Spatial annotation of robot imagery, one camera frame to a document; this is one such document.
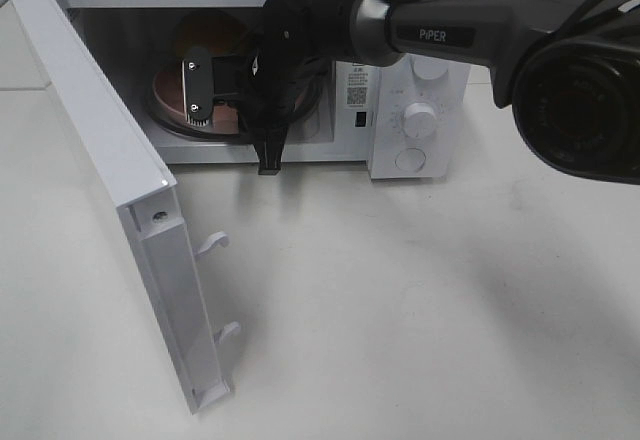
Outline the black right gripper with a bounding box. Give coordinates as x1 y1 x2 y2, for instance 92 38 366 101
212 54 330 175

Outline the pink round plate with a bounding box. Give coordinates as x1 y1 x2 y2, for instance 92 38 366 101
149 62 307 137

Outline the burger with lettuce and cheese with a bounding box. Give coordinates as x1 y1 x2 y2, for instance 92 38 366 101
172 9 252 57

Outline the round white door release button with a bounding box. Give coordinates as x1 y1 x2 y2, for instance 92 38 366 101
395 148 427 173

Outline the white microwave door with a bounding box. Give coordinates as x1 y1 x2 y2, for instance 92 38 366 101
10 0 240 413

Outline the white microwave knob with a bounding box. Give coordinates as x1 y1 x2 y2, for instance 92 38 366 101
402 103 438 139
411 56 449 81

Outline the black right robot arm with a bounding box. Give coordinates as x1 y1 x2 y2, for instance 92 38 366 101
211 0 639 184

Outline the glass microwave turntable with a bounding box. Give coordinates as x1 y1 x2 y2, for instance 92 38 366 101
144 87 322 144

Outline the white warning label sticker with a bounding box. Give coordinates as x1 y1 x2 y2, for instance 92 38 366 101
344 64 371 108

